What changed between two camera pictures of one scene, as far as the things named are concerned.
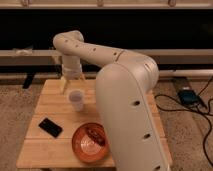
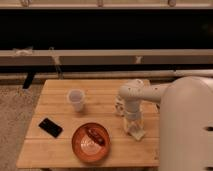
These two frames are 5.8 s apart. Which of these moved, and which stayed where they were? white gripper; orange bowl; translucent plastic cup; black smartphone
Moved: white gripper
Stayed: black smartphone; orange bowl; translucent plastic cup
